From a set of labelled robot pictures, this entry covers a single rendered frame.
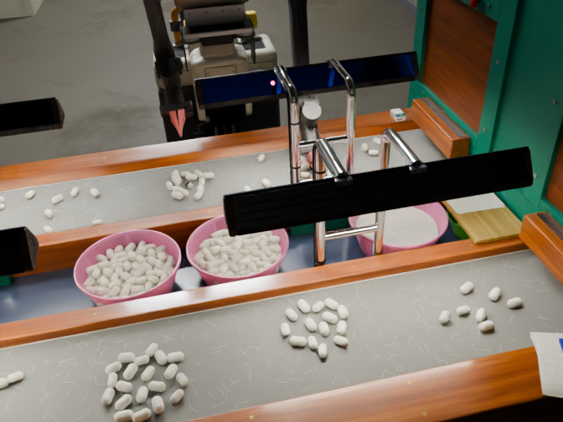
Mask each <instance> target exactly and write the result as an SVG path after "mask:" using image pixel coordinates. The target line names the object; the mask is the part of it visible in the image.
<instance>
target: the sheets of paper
mask: <svg viewBox="0 0 563 422"><path fill-rule="evenodd" d="M447 202H448V203H449V205H450V206H451V207H452V208H453V209H454V211H455V212H457V213H458V214H465V213H468V212H474V211H480V210H486V209H492V208H502V207H505V206H504V203H502V202H501V201H500V200H499V199H498V198H497V197H496V196H495V195H494V193H486V194H482V195H477V196H472V197H466V198H457V199H452V200H447Z"/></svg>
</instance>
